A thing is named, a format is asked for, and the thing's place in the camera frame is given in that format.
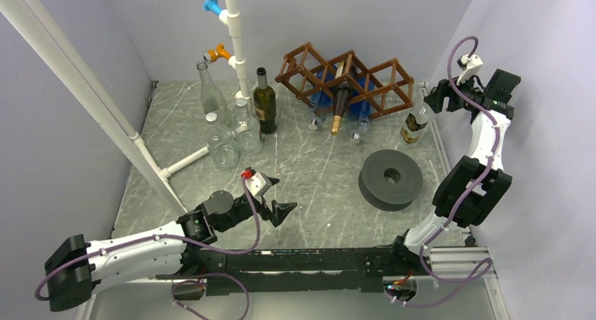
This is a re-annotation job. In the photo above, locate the brown bottle gold foil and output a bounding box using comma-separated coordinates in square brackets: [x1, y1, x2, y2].
[330, 61, 356, 136]

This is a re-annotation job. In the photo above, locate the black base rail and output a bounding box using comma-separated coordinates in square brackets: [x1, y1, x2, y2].
[156, 236, 427, 296]

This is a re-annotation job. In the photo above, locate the dark grey foam spool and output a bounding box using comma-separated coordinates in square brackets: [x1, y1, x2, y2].
[358, 149, 423, 212]

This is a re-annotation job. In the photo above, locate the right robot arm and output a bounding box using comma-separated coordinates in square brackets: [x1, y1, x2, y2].
[387, 69, 522, 274]

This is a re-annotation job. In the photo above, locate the brown wooden wine rack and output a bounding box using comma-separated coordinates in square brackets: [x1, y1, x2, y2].
[275, 41, 414, 120]

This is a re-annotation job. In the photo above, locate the green bottle grey cap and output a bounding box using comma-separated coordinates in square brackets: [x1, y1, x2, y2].
[252, 67, 277, 134]

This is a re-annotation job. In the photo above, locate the blue bottle silver cap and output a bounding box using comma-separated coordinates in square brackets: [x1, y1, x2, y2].
[308, 91, 332, 130]

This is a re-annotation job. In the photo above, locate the clear bottle chrome cap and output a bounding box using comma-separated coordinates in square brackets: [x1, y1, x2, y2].
[346, 100, 372, 144]

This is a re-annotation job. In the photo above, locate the clear bottle dark label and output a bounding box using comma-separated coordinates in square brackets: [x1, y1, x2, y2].
[196, 60, 231, 127]

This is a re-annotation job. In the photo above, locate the large clear bottle white stopper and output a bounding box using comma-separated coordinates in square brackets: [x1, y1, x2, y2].
[231, 98, 262, 154]

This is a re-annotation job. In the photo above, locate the white diagonal frame pipe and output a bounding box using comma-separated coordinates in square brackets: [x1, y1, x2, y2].
[1, 0, 187, 215]

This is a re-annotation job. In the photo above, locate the small silver cap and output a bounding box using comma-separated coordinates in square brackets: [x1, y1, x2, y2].
[205, 113, 218, 124]

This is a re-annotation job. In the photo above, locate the orange tap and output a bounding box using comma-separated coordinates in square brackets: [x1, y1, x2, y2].
[203, 43, 231, 64]

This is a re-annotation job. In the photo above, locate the clear square bottle black cap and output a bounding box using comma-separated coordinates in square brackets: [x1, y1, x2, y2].
[400, 101, 437, 147]

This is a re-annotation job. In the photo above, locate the white pvc pipe stand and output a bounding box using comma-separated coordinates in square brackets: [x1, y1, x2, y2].
[158, 0, 257, 181]

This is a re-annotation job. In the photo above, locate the clear glass jar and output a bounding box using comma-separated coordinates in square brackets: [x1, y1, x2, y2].
[206, 124, 240, 169]

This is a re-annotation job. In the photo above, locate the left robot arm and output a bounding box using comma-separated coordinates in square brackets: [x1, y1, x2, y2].
[34, 168, 297, 312]

